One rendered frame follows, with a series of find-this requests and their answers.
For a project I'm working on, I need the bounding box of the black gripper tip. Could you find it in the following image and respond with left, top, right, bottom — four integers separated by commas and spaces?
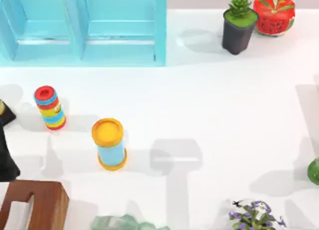
0, 99, 21, 183

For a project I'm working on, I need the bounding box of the purple flower plant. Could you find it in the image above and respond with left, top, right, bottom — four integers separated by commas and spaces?
228, 200, 287, 230

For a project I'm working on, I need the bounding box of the pale green glass object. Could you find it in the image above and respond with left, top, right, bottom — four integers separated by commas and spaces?
90, 214, 172, 230

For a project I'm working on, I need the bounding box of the brown wooden stand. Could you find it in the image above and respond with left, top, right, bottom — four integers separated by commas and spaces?
0, 180, 70, 230

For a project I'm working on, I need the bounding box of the stack of coloured rings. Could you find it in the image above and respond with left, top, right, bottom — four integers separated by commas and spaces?
33, 85, 67, 131

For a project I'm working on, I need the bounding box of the light blue rack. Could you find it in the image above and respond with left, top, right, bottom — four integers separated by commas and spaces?
0, 0, 167, 67

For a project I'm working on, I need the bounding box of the red watermelon plant pot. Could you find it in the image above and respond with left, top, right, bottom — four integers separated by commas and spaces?
253, 0, 297, 37

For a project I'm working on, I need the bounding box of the blue and yellow can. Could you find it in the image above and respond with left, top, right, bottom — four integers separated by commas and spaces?
91, 118, 128, 171

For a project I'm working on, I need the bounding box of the green round object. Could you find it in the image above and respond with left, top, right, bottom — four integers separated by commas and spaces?
307, 157, 319, 185

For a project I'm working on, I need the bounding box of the dark grey succulent pot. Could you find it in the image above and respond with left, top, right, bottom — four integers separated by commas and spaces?
222, 0, 259, 55

